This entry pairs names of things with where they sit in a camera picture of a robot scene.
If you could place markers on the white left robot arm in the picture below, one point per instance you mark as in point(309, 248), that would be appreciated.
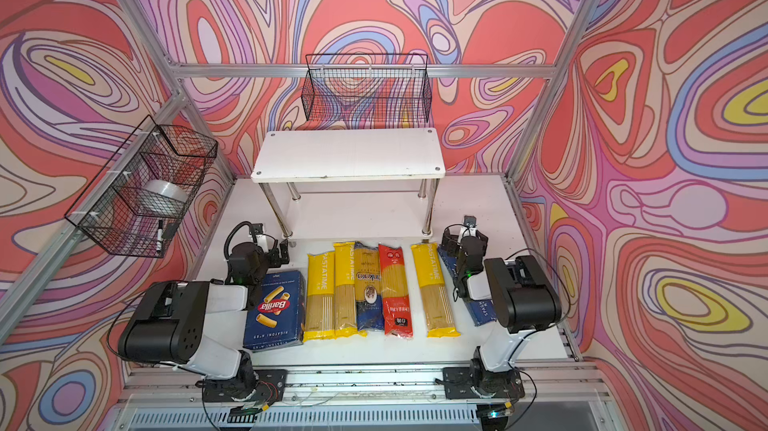
point(167, 326)

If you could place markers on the white two-tier shelf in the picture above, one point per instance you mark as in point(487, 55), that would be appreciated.
point(356, 183)

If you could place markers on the black wire basket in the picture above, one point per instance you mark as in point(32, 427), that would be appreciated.
point(123, 218)
point(367, 90)

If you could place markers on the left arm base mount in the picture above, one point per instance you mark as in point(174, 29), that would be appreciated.
point(264, 386)

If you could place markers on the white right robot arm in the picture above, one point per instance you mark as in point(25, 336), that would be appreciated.
point(524, 302)

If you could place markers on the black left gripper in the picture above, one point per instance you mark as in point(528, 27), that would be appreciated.
point(274, 254)

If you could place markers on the blue Barilla spaghetti box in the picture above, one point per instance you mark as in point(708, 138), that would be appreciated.
point(481, 312)

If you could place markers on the black wire basket back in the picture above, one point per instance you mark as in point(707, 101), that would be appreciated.
point(367, 90)

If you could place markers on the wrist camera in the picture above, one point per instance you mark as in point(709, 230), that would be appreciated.
point(469, 222)
point(256, 229)

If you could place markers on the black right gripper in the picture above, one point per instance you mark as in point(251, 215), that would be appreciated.
point(452, 245)

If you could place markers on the blue Barilla rigatoni box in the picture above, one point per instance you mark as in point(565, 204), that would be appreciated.
point(278, 319)

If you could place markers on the silver tape roll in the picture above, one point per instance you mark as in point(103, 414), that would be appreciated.
point(166, 189)

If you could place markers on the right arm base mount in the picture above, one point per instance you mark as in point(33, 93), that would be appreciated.
point(470, 382)

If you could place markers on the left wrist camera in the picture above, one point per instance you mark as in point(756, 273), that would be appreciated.
point(256, 229)

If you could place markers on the black wire basket left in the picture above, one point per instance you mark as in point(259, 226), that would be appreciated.
point(123, 218)

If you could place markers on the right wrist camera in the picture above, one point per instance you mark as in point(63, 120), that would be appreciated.
point(469, 222)

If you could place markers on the blue Ankara spaghetti bag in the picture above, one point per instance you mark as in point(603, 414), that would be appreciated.
point(368, 300)

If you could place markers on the yellow pastatime bag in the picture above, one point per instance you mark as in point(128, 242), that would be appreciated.
point(345, 316)
point(319, 319)
point(435, 300)

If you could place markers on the red spaghetti bag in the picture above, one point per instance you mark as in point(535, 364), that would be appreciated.
point(396, 307)

